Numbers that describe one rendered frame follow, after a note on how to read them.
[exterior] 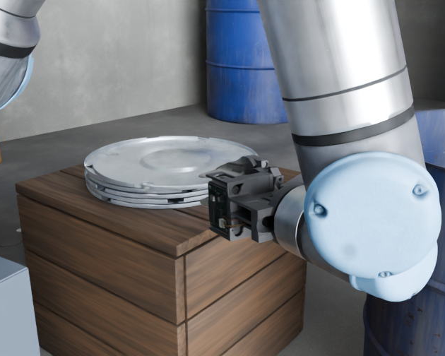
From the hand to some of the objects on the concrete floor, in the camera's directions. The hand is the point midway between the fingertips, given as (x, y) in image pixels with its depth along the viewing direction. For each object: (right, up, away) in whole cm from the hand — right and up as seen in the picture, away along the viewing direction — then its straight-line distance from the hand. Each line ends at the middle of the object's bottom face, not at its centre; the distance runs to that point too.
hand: (222, 178), depth 75 cm
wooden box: (-10, -33, +34) cm, 49 cm away
